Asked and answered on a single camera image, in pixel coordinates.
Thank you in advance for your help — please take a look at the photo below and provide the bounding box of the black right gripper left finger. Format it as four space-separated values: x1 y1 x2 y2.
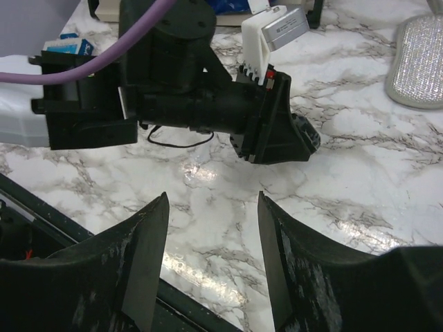
1 194 170 331

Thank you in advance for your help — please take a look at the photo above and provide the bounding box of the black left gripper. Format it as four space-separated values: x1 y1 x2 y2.
230 71 310 165

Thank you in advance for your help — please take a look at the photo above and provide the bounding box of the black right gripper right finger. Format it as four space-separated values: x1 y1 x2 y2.
257 194 442 331

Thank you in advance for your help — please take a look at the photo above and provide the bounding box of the black earbud charging case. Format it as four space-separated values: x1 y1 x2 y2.
291 113 321 154

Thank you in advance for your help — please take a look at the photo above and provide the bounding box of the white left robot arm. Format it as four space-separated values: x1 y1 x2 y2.
1 1 320 165

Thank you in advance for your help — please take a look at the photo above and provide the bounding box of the blue doritos bag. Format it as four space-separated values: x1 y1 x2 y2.
206 0 250 15

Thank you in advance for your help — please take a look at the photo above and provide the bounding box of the blue razor package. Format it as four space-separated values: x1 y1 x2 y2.
43 33 95 56

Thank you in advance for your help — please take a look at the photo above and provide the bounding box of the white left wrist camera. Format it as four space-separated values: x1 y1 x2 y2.
241 4 309 86

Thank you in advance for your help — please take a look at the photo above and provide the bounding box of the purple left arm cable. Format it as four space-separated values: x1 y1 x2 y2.
0 0 181 84

